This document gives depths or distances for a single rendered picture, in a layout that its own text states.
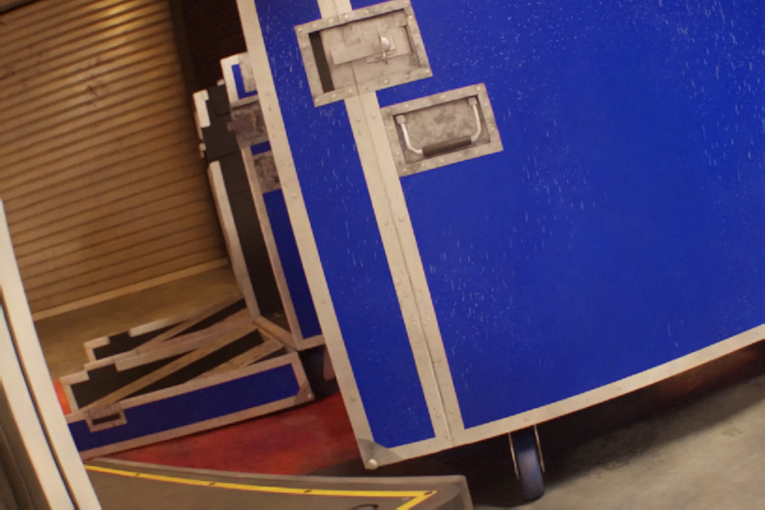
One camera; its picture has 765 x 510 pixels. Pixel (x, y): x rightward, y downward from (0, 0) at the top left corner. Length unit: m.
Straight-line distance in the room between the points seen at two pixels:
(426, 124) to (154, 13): 7.54
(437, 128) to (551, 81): 0.19
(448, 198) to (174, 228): 7.37
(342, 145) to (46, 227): 7.31
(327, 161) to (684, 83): 0.57
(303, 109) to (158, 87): 7.39
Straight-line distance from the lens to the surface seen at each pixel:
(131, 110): 9.03
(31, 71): 9.03
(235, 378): 3.08
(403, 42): 1.71
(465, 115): 1.71
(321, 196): 1.70
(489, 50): 1.70
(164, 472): 1.39
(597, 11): 1.73
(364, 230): 1.70
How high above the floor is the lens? 0.65
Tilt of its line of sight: 4 degrees down
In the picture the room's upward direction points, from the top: 15 degrees counter-clockwise
